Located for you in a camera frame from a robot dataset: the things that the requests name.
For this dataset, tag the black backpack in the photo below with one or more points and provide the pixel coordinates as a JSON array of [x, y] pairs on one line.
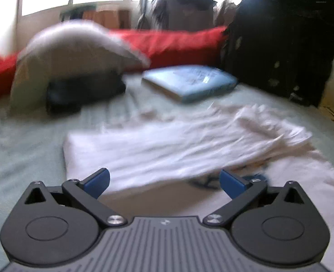
[[283, 48]]

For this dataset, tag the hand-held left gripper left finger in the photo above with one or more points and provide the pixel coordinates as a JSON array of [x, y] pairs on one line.
[[99, 182]]

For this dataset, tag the long red blanket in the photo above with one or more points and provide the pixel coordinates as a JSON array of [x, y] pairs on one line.
[[178, 45]]

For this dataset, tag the grey pillow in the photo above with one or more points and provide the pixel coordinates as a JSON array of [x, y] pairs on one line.
[[70, 53]]

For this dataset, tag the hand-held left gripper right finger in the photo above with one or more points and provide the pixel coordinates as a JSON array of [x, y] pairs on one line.
[[230, 184]]

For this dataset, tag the cardboard box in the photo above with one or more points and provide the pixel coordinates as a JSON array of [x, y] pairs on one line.
[[110, 19]]

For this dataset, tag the clothes rack with clothes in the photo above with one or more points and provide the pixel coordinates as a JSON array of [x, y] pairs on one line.
[[189, 8]]

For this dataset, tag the blue book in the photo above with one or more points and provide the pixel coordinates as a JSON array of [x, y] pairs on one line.
[[189, 82]]

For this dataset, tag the black pouch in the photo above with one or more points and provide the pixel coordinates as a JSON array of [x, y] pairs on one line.
[[79, 90]]

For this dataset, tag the white printed sweatshirt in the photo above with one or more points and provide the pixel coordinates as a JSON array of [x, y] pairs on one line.
[[169, 147]]

